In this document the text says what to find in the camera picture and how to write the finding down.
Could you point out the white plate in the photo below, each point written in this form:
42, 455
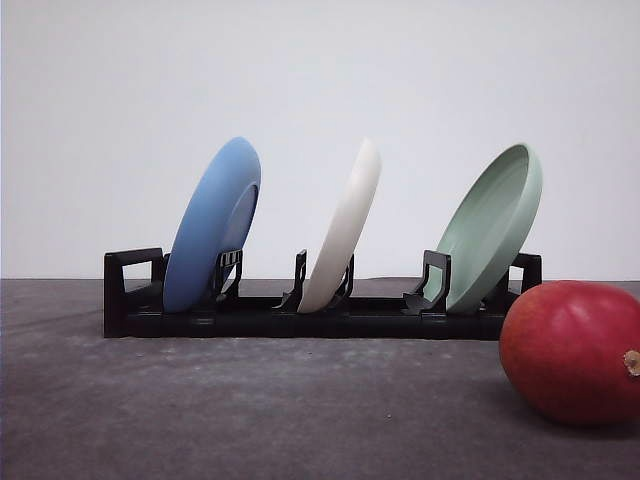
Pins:
347, 226

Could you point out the red pomegranate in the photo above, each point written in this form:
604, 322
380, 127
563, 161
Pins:
571, 349

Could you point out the blue plate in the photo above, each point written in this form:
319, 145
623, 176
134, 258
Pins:
216, 220

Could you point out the green plate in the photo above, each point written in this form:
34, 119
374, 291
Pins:
488, 229

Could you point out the black plate rack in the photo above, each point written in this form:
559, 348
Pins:
134, 304

